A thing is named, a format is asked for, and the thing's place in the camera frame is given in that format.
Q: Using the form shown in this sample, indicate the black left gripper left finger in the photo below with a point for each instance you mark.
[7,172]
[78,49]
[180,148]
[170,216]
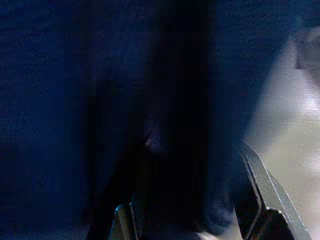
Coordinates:
[126,222]

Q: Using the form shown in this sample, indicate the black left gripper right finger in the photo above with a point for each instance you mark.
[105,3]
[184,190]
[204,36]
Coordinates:
[265,200]

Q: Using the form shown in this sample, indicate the navy blue garment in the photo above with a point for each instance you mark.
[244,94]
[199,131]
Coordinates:
[50,100]

